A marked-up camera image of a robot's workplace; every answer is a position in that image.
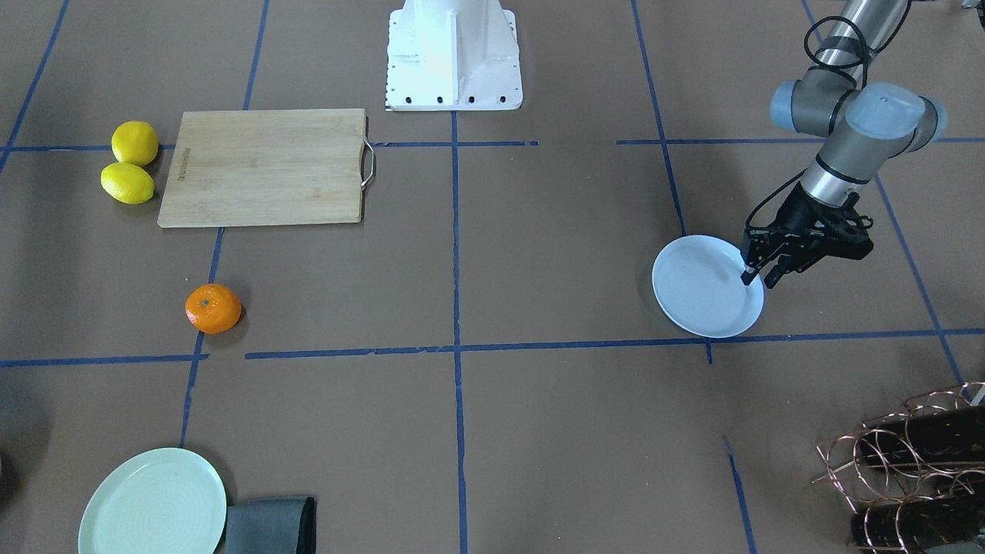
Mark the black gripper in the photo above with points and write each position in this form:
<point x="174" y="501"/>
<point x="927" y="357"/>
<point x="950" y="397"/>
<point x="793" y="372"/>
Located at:
<point x="795" y="215"/>

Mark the light blue plate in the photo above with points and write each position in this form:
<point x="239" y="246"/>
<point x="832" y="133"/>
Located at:
<point x="697" y="281"/>

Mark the orange mandarin fruit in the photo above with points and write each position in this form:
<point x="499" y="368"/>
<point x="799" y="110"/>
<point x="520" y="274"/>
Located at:
<point x="213" y="308"/>

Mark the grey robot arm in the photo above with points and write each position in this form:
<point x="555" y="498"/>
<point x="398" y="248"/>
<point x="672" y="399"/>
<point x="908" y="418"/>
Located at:
<point x="863" y="124"/>

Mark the light green plate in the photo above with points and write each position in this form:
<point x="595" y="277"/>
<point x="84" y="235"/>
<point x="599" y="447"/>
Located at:
<point x="166" y="500"/>

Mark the folded grey cloth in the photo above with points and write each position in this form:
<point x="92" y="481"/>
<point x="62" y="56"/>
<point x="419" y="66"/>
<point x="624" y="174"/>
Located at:
<point x="272" y="525"/>

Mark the bamboo cutting board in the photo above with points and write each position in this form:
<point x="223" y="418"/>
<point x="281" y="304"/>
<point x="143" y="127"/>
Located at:
<point x="243" y="168"/>

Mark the lower yellow lemon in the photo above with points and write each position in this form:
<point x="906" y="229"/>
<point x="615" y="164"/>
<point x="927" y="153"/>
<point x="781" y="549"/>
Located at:
<point x="127" y="183"/>

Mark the yellow lemon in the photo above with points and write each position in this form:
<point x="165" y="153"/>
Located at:
<point x="127" y="183"/>
<point x="135" y="142"/>

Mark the upper yellow lemon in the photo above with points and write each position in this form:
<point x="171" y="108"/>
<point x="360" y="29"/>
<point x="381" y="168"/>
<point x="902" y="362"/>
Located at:
<point x="135" y="142"/>

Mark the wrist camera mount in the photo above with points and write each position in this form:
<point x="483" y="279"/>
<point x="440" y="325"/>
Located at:
<point x="845" y="233"/>

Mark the copper wire bottle rack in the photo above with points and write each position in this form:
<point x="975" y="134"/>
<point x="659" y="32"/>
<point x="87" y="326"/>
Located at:
<point x="913" y="479"/>

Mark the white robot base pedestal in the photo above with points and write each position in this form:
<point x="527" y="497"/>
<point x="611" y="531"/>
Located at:
<point x="453" y="55"/>

